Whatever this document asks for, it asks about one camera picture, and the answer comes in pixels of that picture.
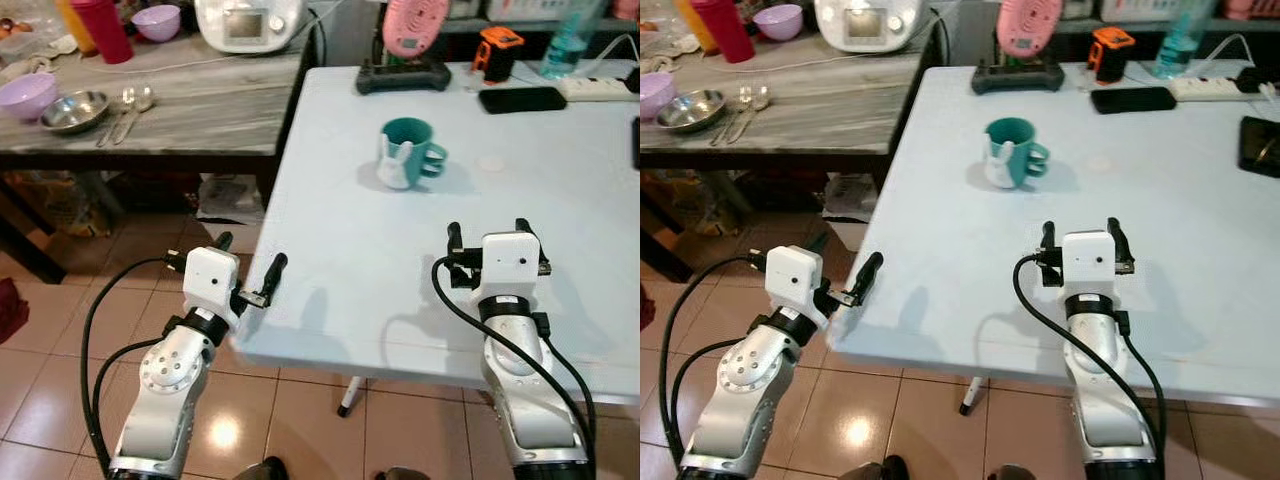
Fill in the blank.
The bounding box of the white plastic bag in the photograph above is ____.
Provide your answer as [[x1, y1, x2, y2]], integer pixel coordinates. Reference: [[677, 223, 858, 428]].
[[196, 174, 267, 224], [820, 172, 883, 223]]

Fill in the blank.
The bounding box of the white folding table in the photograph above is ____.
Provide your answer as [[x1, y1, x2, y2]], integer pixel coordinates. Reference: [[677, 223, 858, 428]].
[[230, 62, 641, 419], [826, 62, 1280, 417]]

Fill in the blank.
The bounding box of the teal mug with white rabbit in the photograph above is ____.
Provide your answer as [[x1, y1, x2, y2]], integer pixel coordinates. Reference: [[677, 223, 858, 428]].
[[983, 116, 1051, 191], [376, 117, 449, 192]]

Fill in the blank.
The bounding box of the yellow plastic bag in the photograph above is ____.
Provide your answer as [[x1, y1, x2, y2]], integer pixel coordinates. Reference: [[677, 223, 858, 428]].
[[25, 173, 113, 239], [660, 172, 746, 233]]

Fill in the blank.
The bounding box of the black smartphone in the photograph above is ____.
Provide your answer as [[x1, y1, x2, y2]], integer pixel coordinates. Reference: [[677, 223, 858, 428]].
[[478, 86, 569, 115], [1089, 86, 1179, 115]]

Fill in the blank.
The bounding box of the metal spoon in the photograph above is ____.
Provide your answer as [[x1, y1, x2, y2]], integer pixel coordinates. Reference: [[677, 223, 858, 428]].
[[112, 86, 157, 147], [709, 85, 753, 147], [726, 84, 772, 146], [96, 87, 139, 148]]

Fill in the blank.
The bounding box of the white power strip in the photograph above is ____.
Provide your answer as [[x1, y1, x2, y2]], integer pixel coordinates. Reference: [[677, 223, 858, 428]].
[[558, 75, 639, 102], [1167, 76, 1251, 103]]

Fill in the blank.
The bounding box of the black handheld controller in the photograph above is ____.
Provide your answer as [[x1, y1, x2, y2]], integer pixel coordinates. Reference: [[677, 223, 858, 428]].
[[969, 56, 1066, 97], [355, 55, 454, 97]]

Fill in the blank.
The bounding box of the black rectangular tray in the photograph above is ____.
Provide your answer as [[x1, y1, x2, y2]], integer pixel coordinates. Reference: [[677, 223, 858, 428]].
[[1236, 115, 1280, 180]]

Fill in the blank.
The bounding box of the black robot left foot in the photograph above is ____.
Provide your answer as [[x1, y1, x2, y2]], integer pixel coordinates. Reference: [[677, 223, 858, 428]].
[[233, 456, 292, 480], [838, 454, 912, 480]]

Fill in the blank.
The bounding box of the orange and black device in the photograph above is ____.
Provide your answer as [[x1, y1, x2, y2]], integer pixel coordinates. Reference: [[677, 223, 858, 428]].
[[1087, 26, 1137, 85], [472, 26, 525, 85]]

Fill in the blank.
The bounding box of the stainless steel bowl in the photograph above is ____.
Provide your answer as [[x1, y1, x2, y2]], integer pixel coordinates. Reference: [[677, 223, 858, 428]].
[[655, 89, 729, 135], [40, 90, 110, 135]]

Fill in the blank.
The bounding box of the purple plastic bowl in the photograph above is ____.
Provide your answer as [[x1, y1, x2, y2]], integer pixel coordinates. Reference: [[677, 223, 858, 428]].
[[0, 72, 60, 124], [640, 72, 678, 122], [131, 4, 183, 44], [751, 3, 805, 44]]

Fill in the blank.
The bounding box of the teal transparent water bottle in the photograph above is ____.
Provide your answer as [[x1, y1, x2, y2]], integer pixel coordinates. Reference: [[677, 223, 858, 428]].
[[539, 0, 608, 80], [1151, 0, 1220, 80]]

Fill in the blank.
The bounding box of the pink perforated gadget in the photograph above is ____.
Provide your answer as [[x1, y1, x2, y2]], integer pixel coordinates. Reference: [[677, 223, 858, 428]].
[[996, 0, 1065, 60], [382, 0, 452, 60]]

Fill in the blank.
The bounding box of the white kitchen appliance with display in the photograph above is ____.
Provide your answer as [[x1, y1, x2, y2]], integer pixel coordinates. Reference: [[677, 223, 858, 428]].
[[194, 0, 307, 55], [814, 0, 927, 55]]

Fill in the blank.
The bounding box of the red plastic tumbler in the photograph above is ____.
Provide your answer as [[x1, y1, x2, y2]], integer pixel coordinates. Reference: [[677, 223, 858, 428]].
[[689, 0, 757, 65], [67, 0, 135, 65]]

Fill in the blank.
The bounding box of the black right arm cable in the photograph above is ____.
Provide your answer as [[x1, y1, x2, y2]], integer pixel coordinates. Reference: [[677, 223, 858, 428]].
[[1013, 253, 1168, 473], [430, 255, 598, 477]]

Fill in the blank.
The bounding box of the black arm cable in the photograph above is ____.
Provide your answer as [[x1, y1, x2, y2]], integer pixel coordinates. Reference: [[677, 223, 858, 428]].
[[1013, 253, 1168, 473], [660, 256, 769, 477], [79, 256, 191, 477], [430, 255, 598, 477]]

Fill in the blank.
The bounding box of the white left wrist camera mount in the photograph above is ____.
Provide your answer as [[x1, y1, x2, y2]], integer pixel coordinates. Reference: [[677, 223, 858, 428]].
[[183, 246, 242, 327], [764, 245, 824, 327]]

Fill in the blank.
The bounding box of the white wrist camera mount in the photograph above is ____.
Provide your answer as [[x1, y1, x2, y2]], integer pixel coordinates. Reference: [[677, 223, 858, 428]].
[[477, 232, 542, 301], [1059, 230, 1117, 299], [183, 246, 242, 327], [764, 245, 824, 327]]

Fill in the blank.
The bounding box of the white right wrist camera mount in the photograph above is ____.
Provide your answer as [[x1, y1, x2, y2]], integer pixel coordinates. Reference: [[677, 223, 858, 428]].
[[477, 232, 542, 301], [1059, 230, 1117, 299]]

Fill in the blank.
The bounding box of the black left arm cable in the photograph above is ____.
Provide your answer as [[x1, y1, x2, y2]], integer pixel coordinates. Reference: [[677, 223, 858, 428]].
[[79, 256, 191, 477], [660, 256, 769, 477]]

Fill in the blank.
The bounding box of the white power cable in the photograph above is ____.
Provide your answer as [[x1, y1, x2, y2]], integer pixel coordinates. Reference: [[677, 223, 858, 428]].
[[1196, 32, 1263, 81], [585, 32, 641, 77]]

